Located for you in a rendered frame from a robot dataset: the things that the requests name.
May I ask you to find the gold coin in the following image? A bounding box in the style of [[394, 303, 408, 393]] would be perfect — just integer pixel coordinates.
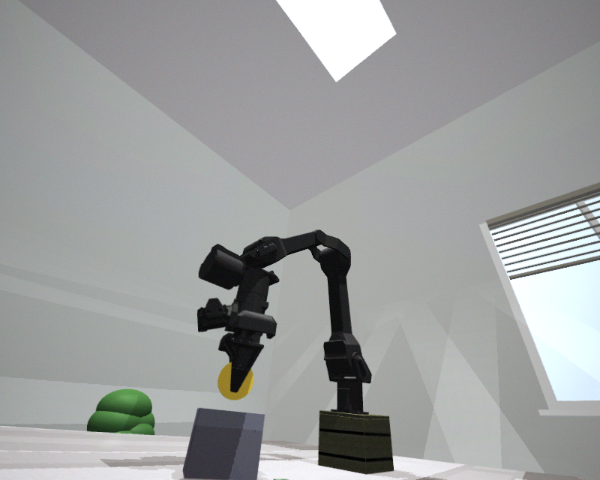
[[217, 362, 254, 401]]

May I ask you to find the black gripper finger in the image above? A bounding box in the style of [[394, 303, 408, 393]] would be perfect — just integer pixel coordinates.
[[222, 344, 233, 363], [226, 338, 264, 393]]

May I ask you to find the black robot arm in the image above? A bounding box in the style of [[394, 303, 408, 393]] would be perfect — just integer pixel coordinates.
[[197, 229, 372, 415]]

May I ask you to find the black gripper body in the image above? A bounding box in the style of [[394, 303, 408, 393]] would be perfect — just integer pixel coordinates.
[[218, 292, 277, 352]]

